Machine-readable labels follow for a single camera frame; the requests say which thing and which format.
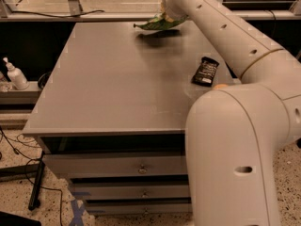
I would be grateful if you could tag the green rice chip bag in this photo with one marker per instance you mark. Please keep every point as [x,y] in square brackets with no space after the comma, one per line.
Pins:
[161,22]

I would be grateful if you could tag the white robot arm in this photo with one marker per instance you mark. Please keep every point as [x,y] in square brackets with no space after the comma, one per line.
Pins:
[232,134]

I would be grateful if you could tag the grey drawer cabinet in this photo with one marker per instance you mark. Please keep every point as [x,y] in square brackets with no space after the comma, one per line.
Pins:
[118,89]

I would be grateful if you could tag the black snack bar wrapper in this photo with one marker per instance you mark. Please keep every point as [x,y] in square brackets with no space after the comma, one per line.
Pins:
[204,75]

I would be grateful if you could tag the orange fruit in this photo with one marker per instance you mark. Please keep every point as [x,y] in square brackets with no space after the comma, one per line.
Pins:
[220,86]

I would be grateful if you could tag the middle grey drawer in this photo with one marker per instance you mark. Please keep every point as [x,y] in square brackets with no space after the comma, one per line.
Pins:
[139,190]

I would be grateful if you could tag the grey drawer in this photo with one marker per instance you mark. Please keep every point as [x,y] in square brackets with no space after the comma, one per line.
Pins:
[96,165]
[144,207]
[139,190]

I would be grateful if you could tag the bottom grey drawer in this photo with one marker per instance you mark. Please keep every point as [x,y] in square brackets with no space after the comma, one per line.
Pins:
[144,207]

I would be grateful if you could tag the top grey drawer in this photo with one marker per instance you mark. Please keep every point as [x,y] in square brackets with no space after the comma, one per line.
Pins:
[96,165]

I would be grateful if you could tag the blue tape cross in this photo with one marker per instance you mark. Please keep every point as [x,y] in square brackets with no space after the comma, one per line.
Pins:
[79,217]

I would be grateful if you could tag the white pump bottle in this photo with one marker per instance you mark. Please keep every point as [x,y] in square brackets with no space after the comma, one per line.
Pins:
[16,76]

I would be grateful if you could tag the black floor stand leg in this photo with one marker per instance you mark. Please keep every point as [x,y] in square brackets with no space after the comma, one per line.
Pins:
[34,201]

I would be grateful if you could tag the metal frame rail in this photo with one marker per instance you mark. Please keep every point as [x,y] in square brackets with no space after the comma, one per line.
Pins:
[248,15]

